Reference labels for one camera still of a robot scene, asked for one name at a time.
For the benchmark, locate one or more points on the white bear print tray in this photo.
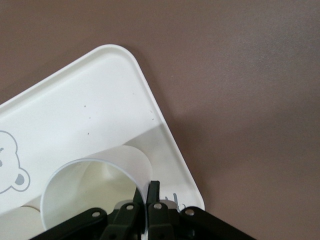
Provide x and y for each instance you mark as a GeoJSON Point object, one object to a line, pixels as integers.
{"type": "Point", "coordinates": [75, 100]}

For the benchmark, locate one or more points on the white plastic cup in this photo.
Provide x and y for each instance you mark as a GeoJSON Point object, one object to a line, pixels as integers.
{"type": "Point", "coordinates": [100, 180]}

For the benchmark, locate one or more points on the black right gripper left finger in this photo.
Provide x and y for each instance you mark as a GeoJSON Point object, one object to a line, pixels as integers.
{"type": "Point", "coordinates": [120, 222]}

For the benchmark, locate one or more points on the brown table mat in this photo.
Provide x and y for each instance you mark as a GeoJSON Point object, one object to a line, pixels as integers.
{"type": "Point", "coordinates": [250, 75]}

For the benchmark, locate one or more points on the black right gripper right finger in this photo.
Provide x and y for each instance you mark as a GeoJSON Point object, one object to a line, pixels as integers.
{"type": "Point", "coordinates": [162, 222]}

